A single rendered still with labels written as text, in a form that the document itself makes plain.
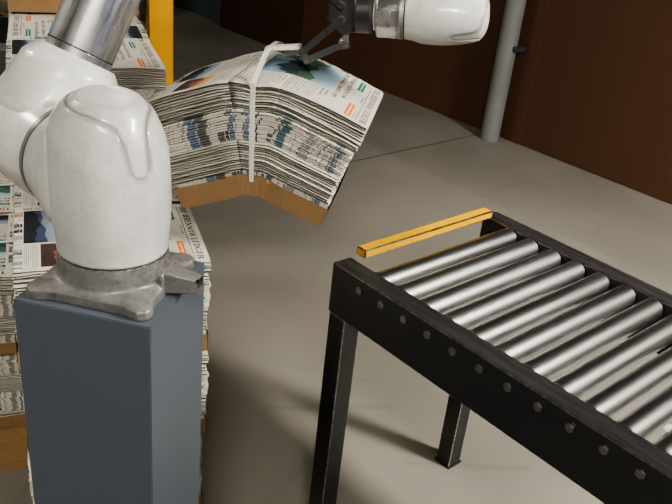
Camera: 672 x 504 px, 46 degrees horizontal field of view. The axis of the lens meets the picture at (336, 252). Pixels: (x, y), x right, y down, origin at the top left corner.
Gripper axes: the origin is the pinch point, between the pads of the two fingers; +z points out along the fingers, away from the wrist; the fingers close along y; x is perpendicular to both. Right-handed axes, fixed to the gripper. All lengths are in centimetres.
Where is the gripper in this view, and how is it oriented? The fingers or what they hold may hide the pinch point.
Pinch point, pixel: (271, 8)
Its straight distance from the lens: 160.7
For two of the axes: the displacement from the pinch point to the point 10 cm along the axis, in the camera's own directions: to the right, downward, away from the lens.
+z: -9.8, -0.9, 1.5
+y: -0.2, 9.1, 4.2
